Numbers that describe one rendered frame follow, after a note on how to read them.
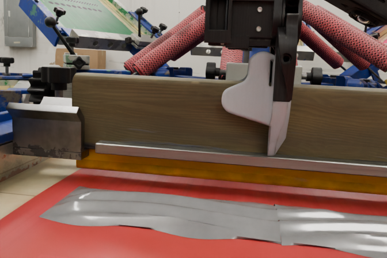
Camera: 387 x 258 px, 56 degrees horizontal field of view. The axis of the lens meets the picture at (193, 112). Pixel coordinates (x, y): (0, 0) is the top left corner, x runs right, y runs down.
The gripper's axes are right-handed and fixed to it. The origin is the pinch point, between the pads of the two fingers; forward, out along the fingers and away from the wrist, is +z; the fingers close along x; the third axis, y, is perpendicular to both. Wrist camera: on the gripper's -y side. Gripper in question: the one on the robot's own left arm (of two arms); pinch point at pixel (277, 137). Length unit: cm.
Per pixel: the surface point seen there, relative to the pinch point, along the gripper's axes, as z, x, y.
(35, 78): -2.9, -20.8, 37.4
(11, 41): -20, -402, 300
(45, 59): 1, -413, 259
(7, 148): 2.1, 3.8, 25.7
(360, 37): -14, -61, -25
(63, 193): 5.1, 6.2, 18.9
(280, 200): 5.3, 2.8, -0.4
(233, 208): 4.6, 7.3, 3.8
